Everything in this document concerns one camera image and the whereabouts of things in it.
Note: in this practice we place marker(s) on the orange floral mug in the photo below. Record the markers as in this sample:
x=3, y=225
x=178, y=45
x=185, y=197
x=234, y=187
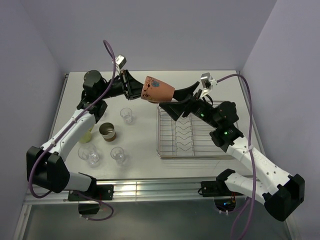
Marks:
x=156, y=91

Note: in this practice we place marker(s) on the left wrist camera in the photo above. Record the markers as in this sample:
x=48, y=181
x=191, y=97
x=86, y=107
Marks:
x=120, y=61

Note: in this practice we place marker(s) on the black box under rail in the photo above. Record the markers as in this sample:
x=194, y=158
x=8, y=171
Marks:
x=88, y=208

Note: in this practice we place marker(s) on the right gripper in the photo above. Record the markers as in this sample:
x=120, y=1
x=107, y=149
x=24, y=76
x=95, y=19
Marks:
x=175, y=109

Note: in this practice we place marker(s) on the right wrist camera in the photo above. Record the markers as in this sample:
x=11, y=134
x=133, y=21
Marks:
x=208, y=83

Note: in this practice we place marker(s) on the green mug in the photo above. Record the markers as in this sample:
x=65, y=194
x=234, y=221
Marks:
x=86, y=138

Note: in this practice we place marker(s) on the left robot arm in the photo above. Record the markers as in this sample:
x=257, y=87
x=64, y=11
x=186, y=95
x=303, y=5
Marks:
x=46, y=164

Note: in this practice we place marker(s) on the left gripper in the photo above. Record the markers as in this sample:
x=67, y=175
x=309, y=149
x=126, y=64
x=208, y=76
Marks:
x=134, y=87

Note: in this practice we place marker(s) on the clear glass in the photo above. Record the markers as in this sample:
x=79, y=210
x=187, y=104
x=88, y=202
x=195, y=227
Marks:
x=127, y=115
x=89, y=153
x=118, y=154

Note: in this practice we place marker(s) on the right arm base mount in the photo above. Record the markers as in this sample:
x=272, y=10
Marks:
x=215, y=188

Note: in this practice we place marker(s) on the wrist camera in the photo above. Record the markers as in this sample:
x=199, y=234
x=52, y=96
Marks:
x=208, y=83
x=120, y=61

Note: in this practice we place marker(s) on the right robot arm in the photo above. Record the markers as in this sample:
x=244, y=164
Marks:
x=279, y=191

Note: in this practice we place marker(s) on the clear glass front left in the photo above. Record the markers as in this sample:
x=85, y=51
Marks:
x=89, y=153

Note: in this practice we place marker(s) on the clear glass centre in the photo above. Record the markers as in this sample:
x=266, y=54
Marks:
x=127, y=115

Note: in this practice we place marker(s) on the clear glass front right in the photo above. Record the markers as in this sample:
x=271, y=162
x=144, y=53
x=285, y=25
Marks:
x=118, y=154

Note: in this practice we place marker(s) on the wire dish rack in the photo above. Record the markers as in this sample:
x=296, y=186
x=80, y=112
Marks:
x=186, y=138

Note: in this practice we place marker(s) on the steel cup brown band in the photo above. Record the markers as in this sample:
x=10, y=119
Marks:
x=107, y=131

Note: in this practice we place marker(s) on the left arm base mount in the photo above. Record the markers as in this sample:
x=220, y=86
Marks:
x=102, y=192

